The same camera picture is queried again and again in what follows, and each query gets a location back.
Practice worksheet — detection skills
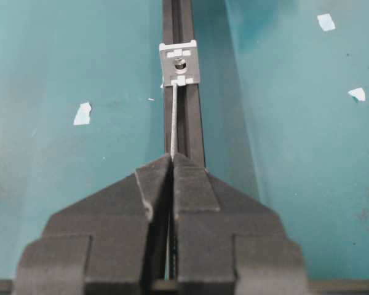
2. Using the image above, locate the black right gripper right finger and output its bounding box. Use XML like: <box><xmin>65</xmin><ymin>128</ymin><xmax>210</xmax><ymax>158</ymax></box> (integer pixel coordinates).
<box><xmin>173</xmin><ymin>154</ymin><xmax>304</xmax><ymax>294</ymax></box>

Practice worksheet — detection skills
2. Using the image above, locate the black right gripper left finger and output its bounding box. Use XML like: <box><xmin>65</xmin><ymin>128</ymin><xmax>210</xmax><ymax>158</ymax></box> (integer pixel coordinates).
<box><xmin>15</xmin><ymin>154</ymin><xmax>172</xmax><ymax>294</ymax></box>

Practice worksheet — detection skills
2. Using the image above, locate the thin grey steel wire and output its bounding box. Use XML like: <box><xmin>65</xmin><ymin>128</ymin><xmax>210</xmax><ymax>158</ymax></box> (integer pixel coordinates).
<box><xmin>164</xmin><ymin>82</ymin><xmax>180</xmax><ymax>280</ymax></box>

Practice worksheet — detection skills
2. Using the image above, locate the grey metal fitting with hole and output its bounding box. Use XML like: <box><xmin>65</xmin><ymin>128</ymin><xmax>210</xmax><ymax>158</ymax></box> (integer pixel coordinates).
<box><xmin>159</xmin><ymin>39</ymin><xmax>200</xmax><ymax>88</ymax></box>

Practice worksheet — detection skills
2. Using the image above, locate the white tape scrap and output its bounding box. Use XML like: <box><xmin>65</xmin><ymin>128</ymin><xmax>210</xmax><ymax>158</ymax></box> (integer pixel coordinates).
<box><xmin>73</xmin><ymin>102</ymin><xmax>92</xmax><ymax>125</ymax></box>
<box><xmin>317</xmin><ymin>14</ymin><xmax>336</xmax><ymax>31</ymax></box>
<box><xmin>348</xmin><ymin>87</ymin><xmax>366</xmax><ymax>102</ymax></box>

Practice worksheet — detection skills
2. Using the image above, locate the lower black aluminium rail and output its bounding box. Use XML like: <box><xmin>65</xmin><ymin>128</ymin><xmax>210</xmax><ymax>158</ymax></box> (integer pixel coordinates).
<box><xmin>162</xmin><ymin>1</ymin><xmax>205</xmax><ymax>167</ymax></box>

